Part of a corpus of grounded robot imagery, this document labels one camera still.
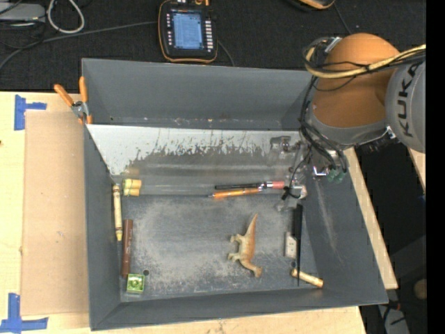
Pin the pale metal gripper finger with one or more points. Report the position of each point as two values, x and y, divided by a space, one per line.
301 191
285 206

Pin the black comb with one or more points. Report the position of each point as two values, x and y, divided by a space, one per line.
298 228

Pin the small grey metal block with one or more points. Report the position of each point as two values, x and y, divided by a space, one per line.
290 245

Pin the black pen with pink end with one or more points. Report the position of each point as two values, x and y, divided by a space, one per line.
243 186

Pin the orange pen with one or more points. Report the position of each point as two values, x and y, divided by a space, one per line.
236 193

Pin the tan toy dinosaur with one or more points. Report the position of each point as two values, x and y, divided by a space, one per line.
247 247

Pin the tan wooden peg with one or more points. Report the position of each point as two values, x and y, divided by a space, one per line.
307 278

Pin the grey metal bin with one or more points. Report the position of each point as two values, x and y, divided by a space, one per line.
194 249

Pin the pale yellow short cylinder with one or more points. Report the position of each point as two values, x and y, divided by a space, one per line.
131 191
133 183

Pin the brown marker pen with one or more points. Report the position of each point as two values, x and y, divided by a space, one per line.
127 245

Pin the yellow crayon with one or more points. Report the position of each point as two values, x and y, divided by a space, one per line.
117 214

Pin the green toy brick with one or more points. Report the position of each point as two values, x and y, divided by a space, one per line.
135 283

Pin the brown cardboard board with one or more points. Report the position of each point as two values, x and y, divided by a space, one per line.
52 214

